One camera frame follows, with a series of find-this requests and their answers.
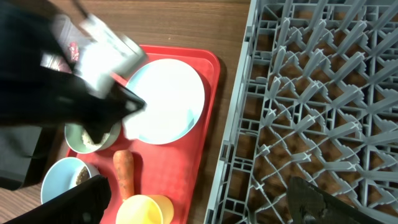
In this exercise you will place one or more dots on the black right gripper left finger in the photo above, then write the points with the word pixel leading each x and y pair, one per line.
pixel 83 204

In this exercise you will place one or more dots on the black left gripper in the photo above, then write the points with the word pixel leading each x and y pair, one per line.
pixel 35 95

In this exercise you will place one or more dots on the yellow plastic cup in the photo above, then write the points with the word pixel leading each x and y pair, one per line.
pixel 146 209

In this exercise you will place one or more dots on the orange carrot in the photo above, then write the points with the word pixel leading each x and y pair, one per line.
pixel 124 166

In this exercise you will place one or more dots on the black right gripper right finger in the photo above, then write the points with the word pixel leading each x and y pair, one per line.
pixel 310 205

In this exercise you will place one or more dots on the brown food scrap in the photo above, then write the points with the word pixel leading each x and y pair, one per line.
pixel 82 176

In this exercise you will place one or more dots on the red plastic tray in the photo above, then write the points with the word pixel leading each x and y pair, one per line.
pixel 169 169

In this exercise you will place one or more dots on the grey dishwasher rack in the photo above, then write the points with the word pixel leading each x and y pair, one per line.
pixel 315 96

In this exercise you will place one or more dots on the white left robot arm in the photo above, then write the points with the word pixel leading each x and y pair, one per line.
pixel 98 62

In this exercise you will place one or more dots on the large light blue plate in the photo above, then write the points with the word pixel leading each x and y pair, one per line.
pixel 175 97

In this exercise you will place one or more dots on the black rectangular tray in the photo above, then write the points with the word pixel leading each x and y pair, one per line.
pixel 24 154

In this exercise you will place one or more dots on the small light blue bowl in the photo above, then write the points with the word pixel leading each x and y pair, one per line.
pixel 61 177

